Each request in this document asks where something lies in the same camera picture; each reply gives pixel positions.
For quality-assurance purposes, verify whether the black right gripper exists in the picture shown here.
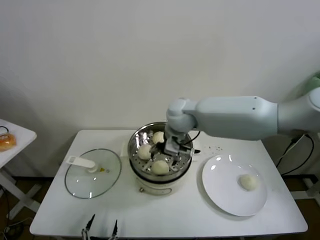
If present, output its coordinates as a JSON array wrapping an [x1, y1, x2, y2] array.
[[149, 141, 181, 169]]

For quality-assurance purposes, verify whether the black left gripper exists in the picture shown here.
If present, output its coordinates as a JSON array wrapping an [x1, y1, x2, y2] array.
[[81, 213, 119, 240]]

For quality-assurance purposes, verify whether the white steamed baozi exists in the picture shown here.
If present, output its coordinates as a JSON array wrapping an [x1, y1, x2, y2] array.
[[151, 131, 166, 145], [236, 174, 259, 192], [151, 159, 170, 176], [137, 144, 153, 161]]

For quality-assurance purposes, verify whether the stainless steel steamer basket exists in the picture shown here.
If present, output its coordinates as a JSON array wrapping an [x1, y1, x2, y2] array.
[[127, 121, 195, 181]]

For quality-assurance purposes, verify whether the white electric cooker pot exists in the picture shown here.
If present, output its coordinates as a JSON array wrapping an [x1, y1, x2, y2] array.
[[120, 141, 202, 196]]

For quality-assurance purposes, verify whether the white round plate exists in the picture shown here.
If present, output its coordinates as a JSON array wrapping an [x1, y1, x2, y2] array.
[[201, 154, 268, 217]]

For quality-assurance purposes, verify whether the white folding side table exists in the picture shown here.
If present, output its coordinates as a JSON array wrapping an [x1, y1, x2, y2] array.
[[0, 118, 42, 214]]

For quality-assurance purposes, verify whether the golden bread bun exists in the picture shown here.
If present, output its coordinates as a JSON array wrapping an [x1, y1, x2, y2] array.
[[0, 133, 18, 152]]

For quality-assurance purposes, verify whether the pale green object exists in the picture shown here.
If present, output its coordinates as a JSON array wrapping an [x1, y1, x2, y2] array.
[[304, 73, 320, 95]]

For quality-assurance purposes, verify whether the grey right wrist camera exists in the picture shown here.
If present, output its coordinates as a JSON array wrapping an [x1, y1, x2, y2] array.
[[163, 136, 196, 158]]

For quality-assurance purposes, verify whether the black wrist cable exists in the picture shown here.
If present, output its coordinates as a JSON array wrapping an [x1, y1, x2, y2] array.
[[180, 129, 202, 154]]

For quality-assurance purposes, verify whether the glass lid white handle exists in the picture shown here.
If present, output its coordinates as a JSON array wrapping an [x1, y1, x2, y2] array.
[[64, 148, 123, 200]]

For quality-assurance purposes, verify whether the white floor cable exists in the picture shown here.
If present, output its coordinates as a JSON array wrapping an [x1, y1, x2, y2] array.
[[0, 216, 34, 235]]

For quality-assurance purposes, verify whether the black floor cable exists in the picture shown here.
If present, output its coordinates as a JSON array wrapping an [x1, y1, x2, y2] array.
[[0, 186, 14, 221]]

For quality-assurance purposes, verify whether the black power adapter cable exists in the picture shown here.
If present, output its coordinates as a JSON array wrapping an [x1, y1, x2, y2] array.
[[275, 133, 315, 176]]

